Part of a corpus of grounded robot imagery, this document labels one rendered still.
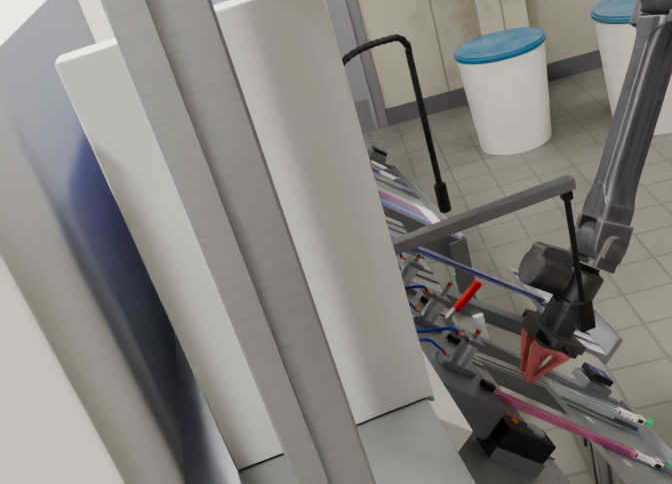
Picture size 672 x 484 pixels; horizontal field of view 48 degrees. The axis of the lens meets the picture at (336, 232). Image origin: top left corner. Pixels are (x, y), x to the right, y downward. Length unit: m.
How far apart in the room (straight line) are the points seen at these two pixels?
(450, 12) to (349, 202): 4.73
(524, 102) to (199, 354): 3.87
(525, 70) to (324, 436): 3.92
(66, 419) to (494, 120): 4.02
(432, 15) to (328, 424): 4.85
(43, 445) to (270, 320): 0.15
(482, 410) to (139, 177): 0.56
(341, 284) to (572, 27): 4.97
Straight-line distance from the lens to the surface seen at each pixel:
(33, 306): 0.40
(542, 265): 1.18
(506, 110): 4.32
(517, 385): 1.42
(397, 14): 5.16
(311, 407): 0.40
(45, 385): 0.42
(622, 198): 1.23
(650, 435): 1.49
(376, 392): 0.58
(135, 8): 0.31
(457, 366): 0.94
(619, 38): 4.21
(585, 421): 1.35
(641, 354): 2.82
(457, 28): 5.24
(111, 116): 0.47
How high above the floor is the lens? 1.77
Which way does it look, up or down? 26 degrees down
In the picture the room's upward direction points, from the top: 17 degrees counter-clockwise
